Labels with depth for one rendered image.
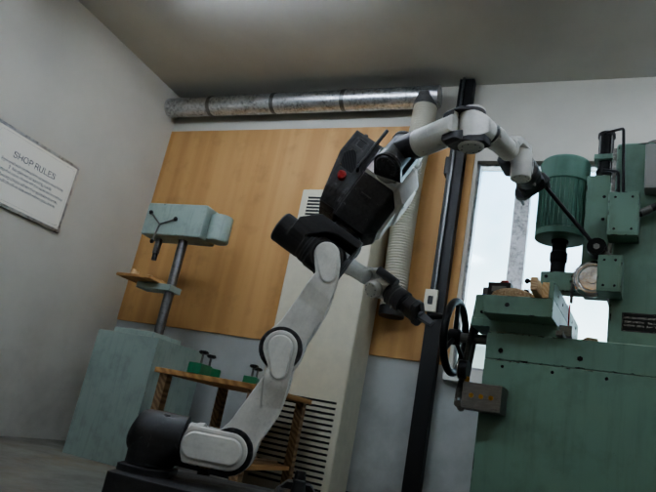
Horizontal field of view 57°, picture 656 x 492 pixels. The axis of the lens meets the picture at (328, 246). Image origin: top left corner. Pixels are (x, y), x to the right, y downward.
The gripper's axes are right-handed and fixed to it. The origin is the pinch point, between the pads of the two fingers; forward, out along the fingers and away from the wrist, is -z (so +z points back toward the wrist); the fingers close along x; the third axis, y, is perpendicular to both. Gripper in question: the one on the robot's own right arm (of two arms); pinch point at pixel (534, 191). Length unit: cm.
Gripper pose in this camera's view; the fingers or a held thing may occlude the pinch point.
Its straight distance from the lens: 225.9
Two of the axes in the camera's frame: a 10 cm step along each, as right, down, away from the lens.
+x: -8.0, 5.6, 2.2
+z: -4.6, -3.4, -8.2
